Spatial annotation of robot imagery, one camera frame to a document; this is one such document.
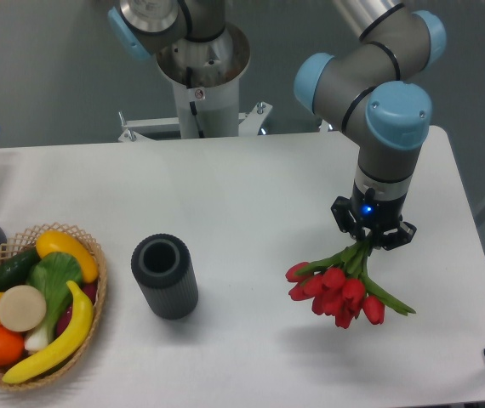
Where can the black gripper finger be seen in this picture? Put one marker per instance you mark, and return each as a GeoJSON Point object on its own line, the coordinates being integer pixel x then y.
{"type": "Point", "coordinates": [346, 218]}
{"type": "Point", "coordinates": [397, 237]}

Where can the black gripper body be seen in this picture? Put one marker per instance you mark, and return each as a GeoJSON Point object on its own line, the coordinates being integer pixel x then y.
{"type": "Point", "coordinates": [376, 210]}

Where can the red tulip bouquet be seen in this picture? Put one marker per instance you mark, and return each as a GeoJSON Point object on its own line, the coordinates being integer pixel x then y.
{"type": "Point", "coordinates": [340, 287]}

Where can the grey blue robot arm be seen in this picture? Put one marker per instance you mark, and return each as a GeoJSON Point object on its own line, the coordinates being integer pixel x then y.
{"type": "Point", "coordinates": [366, 95]}

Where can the dark grey ribbed vase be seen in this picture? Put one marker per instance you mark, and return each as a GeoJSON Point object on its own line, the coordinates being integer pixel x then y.
{"type": "Point", "coordinates": [162, 267]}

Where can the dark red vegetable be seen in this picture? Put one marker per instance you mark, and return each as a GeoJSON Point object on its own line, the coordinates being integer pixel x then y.
{"type": "Point", "coordinates": [90, 290]}

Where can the green bok choy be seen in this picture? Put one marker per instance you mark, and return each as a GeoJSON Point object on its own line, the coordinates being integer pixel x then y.
{"type": "Point", "coordinates": [49, 276]}

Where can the yellow banana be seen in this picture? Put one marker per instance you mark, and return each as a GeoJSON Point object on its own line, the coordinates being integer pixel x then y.
{"type": "Point", "coordinates": [63, 346]}

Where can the woven wicker basket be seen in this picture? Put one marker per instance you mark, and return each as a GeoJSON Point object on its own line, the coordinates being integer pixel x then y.
{"type": "Point", "coordinates": [25, 240]}

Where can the green cucumber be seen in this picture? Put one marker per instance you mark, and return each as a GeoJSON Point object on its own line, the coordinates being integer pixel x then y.
{"type": "Point", "coordinates": [14, 271]}

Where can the beige round disc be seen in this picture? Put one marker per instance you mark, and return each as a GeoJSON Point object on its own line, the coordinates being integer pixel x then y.
{"type": "Point", "coordinates": [22, 308]}

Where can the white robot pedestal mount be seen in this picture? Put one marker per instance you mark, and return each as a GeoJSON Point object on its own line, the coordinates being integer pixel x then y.
{"type": "Point", "coordinates": [205, 80]}

